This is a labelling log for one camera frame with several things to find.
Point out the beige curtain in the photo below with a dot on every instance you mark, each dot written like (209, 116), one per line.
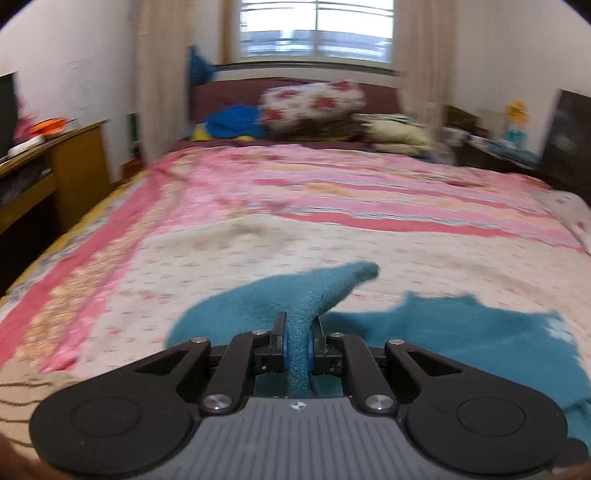
(425, 60)
(161, 92)

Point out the beige striped cloth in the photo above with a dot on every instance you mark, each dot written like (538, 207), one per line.
(27, 392)

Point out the teal fleece garment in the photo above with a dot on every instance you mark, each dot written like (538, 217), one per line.
(485, 341)

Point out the wooden side cabinet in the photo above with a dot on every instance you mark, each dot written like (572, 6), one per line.
(78, 161)

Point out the dark wooden headboard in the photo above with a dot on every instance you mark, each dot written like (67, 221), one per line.
(568, 138)

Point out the dark nightstand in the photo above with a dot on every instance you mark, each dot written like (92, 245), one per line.
(498, 159)

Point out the dark screen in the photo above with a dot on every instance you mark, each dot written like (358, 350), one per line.
(8, 115)

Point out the blue bag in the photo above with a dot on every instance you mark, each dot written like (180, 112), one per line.
(199, 67)

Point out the white floral pillow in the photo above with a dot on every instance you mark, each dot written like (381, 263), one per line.
(570, 214)

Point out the yellow and blue toy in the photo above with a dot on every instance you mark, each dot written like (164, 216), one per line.
(516, 120)

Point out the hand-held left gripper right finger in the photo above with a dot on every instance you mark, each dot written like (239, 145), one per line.
(314, 350)

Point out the pink floral bed blanket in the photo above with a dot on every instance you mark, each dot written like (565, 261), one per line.
(323, 207)

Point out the orange toy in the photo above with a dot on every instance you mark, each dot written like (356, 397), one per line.
(51, 125)

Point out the cream folded blanket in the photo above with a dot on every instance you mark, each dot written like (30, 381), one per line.
(397, 131)

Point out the pink cloth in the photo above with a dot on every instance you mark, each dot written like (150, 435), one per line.
(25, 120)

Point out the window with railing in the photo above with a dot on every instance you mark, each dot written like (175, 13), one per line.
(314, 27)

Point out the white box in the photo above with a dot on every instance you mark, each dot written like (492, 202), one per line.
(25, 145)

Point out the blue and yellow clothing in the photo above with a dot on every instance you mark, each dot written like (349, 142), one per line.
(231, 122)

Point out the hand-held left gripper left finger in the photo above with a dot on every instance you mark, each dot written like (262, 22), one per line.
(285, 346)

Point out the red floral pillow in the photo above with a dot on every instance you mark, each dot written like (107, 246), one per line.
(314, 104)

